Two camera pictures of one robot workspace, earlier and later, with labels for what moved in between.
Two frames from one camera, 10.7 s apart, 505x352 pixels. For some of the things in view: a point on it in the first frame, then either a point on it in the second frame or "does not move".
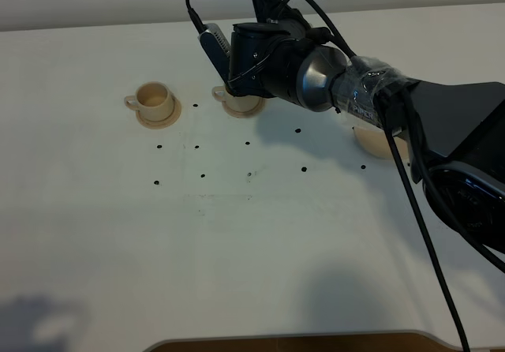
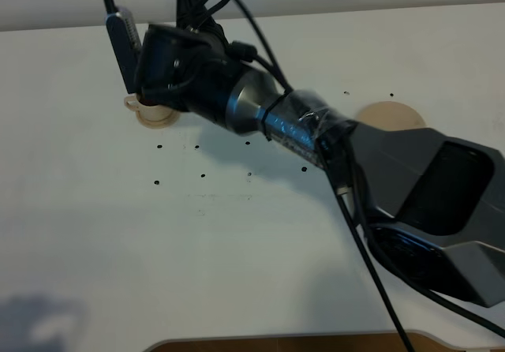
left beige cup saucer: x=171 y=120 does not move
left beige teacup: x=155 y=99 does not move
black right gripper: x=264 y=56 → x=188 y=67
